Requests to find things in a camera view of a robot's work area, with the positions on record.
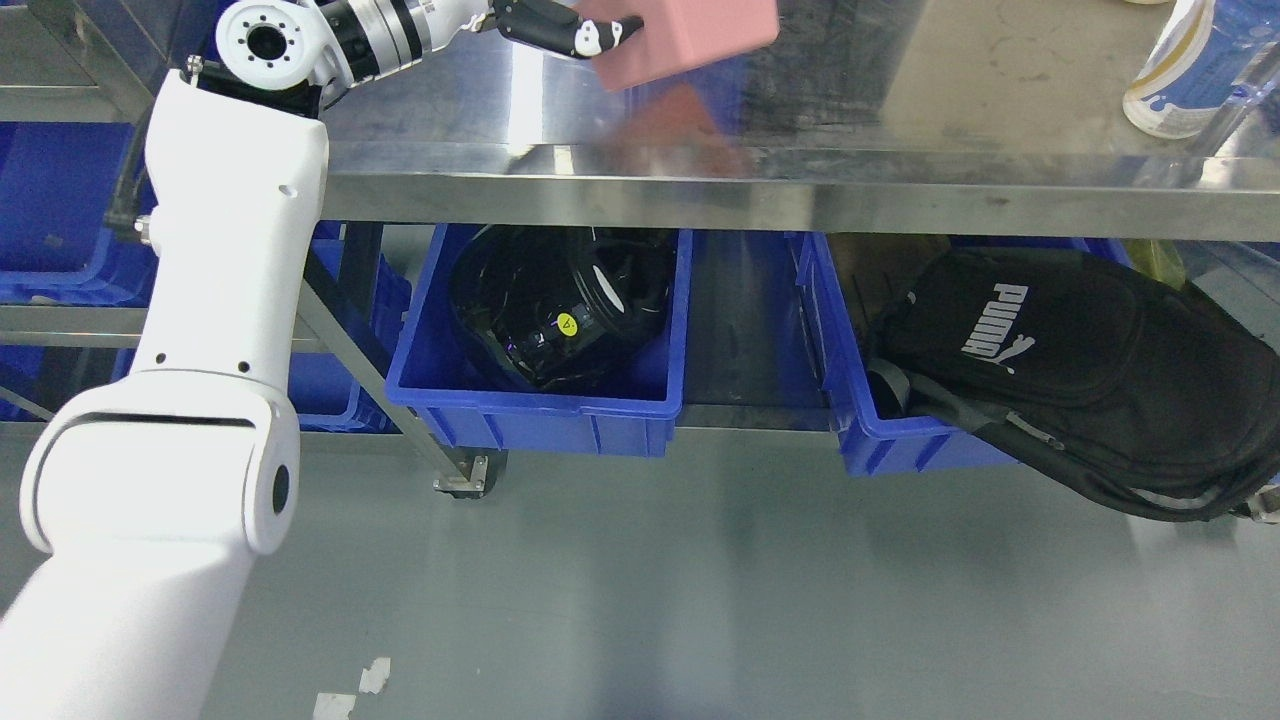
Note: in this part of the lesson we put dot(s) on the blue bin far left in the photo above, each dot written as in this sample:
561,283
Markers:
57,186

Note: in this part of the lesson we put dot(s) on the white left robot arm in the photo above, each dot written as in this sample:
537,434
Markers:
154,496

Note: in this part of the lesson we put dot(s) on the black helmet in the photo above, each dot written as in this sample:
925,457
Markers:
559,309

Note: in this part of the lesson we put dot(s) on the blue bin with helmet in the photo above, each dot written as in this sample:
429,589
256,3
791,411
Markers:
631,413

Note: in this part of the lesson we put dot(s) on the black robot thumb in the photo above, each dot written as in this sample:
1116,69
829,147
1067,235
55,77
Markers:
557,28

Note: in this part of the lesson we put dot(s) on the pink plastic storage box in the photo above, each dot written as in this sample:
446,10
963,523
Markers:
679,36

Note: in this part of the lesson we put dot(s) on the black Puma backpack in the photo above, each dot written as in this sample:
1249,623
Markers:
1117,386

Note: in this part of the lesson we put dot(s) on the blue bin with backpack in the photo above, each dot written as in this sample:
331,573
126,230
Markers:
870,444

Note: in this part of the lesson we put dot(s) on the blue bin lower left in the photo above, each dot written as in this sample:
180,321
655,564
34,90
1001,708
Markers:
324,393

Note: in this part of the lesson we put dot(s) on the cardboard box in bin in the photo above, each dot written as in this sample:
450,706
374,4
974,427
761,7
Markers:
876,269

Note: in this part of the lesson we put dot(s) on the white blue bottle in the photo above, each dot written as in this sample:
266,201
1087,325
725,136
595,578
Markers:
1198,63

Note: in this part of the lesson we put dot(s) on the steel table frame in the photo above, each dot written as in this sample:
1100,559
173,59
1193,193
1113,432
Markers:
980,117

